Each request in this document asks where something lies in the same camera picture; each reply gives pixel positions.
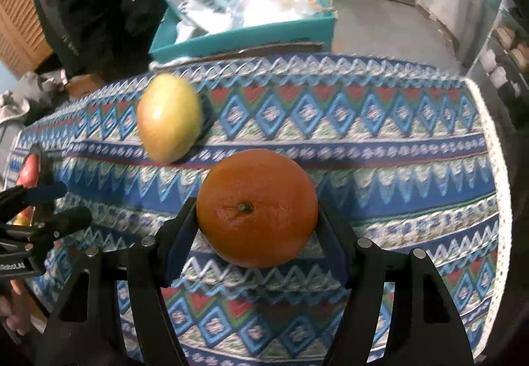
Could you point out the red apple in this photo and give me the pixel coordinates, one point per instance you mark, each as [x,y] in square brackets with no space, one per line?
[29,171]

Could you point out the white jar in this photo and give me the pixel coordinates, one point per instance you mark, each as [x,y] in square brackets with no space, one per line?
[489,59]
[498,77]

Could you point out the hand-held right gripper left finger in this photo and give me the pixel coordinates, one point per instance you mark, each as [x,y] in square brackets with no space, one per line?
[182,242]

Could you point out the teal box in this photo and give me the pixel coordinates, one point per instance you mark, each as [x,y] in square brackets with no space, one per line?
[248,37]

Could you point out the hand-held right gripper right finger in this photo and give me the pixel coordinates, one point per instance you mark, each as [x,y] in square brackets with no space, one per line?
[334,250]

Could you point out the grey clothes pile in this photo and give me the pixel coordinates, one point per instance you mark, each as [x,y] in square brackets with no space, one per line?
[16,105]

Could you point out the person's left hand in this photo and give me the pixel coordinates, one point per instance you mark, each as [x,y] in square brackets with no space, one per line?
[14,308]

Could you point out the green yellow mango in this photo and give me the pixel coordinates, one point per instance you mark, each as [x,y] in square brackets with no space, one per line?
[169,118]

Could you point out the brown wooden box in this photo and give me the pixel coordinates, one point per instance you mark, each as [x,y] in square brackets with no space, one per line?
[84,85]

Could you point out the storage shelf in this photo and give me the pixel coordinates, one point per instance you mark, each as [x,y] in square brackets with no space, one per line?
[512,39]

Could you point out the yellow fruit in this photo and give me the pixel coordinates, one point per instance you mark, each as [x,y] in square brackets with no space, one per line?
[22,219]

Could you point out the dark green glass bowl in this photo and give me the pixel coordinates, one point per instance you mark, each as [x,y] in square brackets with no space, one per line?
[46,167]

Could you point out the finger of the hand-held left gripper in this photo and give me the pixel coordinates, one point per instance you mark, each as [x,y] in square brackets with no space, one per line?
[45,192]
[70,219]

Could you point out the blue patterned tablecloth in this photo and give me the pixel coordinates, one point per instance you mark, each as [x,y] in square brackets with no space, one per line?
[372,167]

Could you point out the wooden louvered door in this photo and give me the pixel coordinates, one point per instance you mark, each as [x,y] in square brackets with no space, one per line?
[20,27]

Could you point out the orange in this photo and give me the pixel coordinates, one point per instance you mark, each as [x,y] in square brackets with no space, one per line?
[256,209]

